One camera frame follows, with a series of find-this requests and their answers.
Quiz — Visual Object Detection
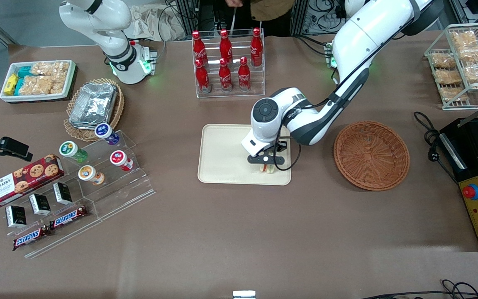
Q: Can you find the light wicker basket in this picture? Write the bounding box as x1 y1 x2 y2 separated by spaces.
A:
63 78 125 142

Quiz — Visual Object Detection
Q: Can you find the clear rice cracker pack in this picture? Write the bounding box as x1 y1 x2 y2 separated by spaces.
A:
20 75 53 96
31 61 70 76
50 74 68 94

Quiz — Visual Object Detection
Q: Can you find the black appliance housing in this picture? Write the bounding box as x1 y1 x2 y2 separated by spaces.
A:
437 96 478 252

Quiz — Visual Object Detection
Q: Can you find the green-lit left arm base box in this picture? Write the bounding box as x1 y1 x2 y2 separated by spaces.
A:
325 41 336 69

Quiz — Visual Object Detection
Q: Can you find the clear acrylic stepped stand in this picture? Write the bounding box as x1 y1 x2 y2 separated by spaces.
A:
5 130 156 259

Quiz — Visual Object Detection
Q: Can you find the crumpled beige cloth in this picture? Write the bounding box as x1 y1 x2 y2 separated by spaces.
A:
130 4 186 42

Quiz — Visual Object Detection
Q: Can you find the red Walkers cookie box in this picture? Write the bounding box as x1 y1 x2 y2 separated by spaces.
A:
0 154 66 208

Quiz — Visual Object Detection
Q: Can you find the white wire rack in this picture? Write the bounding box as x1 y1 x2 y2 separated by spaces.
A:
424 22 478 111

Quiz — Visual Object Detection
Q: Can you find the white rectangular snack tray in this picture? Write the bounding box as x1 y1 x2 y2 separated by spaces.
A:
0 60 76 103

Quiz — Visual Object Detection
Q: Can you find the orange yogurt drink bottle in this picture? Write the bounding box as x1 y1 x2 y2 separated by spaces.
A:
78 165 105 186

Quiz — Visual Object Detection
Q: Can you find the yellow snack packet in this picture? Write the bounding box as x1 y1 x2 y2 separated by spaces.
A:
3 74 19 96

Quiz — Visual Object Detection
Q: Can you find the black looped floor cable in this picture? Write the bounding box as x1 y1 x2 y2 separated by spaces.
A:
359 279 478 299

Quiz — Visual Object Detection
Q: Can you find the black aluminium equipment frame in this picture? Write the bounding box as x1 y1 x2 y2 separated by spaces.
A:
174 0 261 34

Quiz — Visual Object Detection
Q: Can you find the red yogurt drink bottle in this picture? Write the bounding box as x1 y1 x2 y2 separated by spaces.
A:
110 150 134 172

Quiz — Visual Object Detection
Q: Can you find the beige plastic tray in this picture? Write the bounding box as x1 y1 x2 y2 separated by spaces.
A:
198 124 292 186

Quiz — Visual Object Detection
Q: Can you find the purple yogurt drink bottle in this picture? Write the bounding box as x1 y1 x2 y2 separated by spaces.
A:
95 123 120 146

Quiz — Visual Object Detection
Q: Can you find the Snickers chocolate bar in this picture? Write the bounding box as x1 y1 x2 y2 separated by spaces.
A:
12 225 52 251
49 206 88 230

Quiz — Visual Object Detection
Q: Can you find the clear acrylic bottle rack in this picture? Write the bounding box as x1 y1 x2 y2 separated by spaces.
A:
192 29 266 99

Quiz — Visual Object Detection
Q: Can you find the white right arm base box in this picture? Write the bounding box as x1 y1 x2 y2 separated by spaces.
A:
141 45 158 76

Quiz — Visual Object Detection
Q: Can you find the black power cable with plug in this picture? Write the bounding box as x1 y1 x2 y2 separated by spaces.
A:
414 111 460 184

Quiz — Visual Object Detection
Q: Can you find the small black snack box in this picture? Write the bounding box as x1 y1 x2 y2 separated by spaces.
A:
29 193 52 216
5 205 27 228
53 182 73 206

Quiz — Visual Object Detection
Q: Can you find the red cola bottle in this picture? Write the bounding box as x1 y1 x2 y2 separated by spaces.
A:
219 29 234 63
219 58 233 92
192 31 209 64
238 57 251 92
195 59 212 93
250 27 264 67

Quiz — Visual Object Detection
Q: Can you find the brown wicker basket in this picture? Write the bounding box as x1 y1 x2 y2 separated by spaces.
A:
333 121 410 191

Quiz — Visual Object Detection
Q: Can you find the stack of foil trays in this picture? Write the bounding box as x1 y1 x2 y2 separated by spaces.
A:
68 83 118 130

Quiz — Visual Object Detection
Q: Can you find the green yogurt drink bottle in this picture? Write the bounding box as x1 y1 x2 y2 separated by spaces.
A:
59 141 88 164

